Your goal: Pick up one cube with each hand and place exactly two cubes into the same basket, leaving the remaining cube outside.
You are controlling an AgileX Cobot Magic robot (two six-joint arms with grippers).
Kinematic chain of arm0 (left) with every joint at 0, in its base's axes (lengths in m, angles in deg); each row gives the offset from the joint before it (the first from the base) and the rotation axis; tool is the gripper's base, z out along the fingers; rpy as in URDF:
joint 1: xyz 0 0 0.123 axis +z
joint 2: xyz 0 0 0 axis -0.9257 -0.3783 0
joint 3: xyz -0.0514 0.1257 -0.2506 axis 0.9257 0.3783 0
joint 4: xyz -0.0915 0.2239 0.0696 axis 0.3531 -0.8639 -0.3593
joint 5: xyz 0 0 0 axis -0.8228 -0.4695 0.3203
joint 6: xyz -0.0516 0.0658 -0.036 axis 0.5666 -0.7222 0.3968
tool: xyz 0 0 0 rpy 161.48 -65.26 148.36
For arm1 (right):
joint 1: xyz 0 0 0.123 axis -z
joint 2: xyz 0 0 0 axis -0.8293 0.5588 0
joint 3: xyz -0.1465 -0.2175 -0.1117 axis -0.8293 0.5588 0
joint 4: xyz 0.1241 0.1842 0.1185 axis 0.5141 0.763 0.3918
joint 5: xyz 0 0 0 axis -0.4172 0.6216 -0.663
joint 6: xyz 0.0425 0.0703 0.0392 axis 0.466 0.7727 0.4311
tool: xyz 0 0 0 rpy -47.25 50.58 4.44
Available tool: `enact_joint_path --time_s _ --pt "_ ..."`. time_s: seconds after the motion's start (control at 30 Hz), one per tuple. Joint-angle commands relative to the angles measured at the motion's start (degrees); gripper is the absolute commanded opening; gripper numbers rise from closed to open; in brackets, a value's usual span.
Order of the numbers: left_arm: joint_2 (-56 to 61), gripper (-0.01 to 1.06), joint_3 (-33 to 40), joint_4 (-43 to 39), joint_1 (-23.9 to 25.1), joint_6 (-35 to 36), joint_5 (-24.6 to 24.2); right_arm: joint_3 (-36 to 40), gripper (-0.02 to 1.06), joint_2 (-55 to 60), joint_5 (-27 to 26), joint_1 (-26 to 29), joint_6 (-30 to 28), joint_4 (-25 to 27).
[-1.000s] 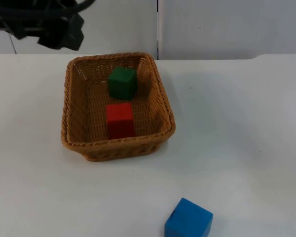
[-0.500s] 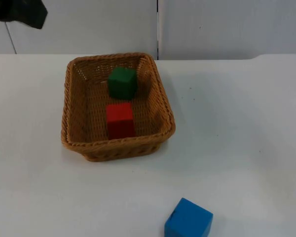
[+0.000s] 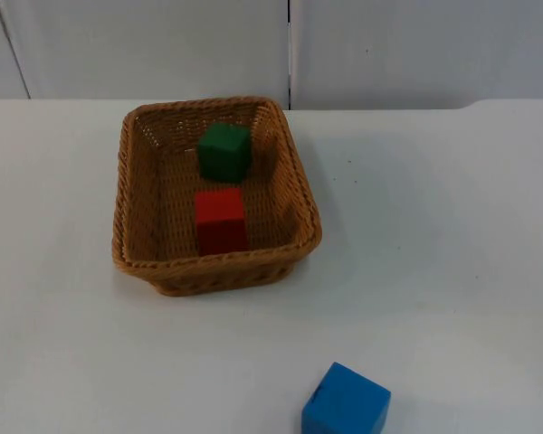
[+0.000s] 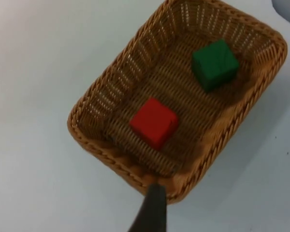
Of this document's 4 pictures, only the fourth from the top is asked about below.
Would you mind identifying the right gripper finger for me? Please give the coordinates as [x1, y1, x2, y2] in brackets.
[126, 183, 168, 232]

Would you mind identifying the red cube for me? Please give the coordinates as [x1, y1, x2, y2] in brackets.
[129, 97, 179, 151]

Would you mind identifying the pale brown wicker basket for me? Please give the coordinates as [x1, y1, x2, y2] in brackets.
[67, 0, 288, 205]

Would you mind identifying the green cube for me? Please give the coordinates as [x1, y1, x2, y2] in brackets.
[192, 39, 240, 93]

